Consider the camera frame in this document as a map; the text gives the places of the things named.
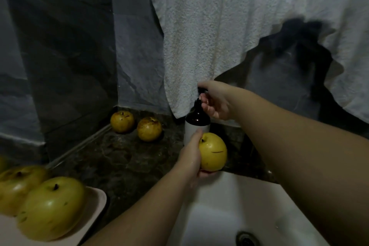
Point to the metal sink drain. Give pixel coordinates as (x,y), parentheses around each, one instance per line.
(247,238)

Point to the white sink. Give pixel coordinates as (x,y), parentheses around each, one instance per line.
(219,214)

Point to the person's left hand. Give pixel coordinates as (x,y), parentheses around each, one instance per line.
(190,156)

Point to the person's right hand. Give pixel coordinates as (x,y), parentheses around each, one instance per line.
(218,100)

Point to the group of yellow apples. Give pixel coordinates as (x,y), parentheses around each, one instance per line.
(149,129)

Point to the dark soap pump bottle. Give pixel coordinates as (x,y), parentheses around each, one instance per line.
(196,125)

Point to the person's left forearm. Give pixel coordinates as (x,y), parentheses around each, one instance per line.
(144,214)

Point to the beige plastic tray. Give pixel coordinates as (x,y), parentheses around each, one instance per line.
(92,208)

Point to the white hanging towel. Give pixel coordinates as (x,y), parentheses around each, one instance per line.
(207,29)

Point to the person's right forearm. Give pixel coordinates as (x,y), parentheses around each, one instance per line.
(305,162)

